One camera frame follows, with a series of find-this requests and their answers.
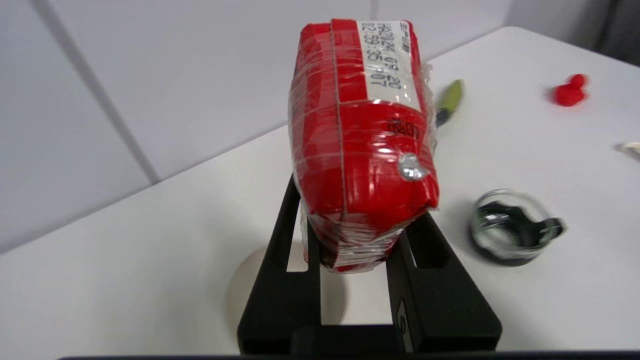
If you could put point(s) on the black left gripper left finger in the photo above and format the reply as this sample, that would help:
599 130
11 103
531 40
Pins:
280 300

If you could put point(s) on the beige round bowl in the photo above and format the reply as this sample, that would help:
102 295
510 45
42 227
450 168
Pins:
245 290

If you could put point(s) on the red snack box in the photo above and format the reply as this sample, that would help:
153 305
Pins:
365 150

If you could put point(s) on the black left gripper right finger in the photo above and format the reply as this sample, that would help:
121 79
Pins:
440 305

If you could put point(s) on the red rubber duck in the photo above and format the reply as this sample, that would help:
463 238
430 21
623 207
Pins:
567 94

